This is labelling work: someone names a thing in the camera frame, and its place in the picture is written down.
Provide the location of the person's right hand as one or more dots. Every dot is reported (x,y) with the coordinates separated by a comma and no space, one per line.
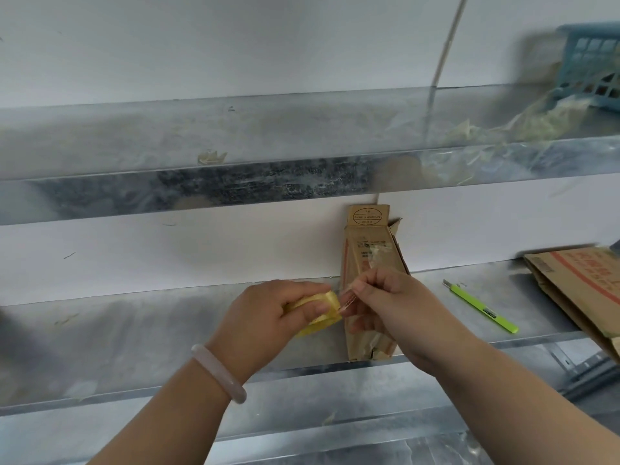
(411,319)

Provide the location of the person's left hand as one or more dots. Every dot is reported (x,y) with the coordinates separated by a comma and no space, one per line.
(256,329)

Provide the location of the yellow tape roll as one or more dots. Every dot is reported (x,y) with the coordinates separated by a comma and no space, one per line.
(324,324)

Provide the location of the green utility knife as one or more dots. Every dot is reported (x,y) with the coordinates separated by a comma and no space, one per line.
(479,305)

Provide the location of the white-labelled cardboard box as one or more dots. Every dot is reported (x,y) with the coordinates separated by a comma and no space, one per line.
(368,237)

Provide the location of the red-lettered cardboard box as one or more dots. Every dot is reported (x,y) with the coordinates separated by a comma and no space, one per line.
(571,285)

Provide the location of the person's left forearm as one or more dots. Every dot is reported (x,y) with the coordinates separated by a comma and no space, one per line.
(164,421)

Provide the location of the person's right forearm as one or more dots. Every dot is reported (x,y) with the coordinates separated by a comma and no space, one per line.
(528,406)

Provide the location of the small crumpled tape scrap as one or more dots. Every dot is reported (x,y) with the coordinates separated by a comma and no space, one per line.
(212,157)

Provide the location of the pile of clear tape scraps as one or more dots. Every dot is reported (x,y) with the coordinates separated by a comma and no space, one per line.
(533,125)

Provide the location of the blue plastic basket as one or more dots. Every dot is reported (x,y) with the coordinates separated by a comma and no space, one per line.
(566,67)

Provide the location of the pile of assorted small items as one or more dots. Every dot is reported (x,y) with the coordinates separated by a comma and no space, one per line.
(603,79)

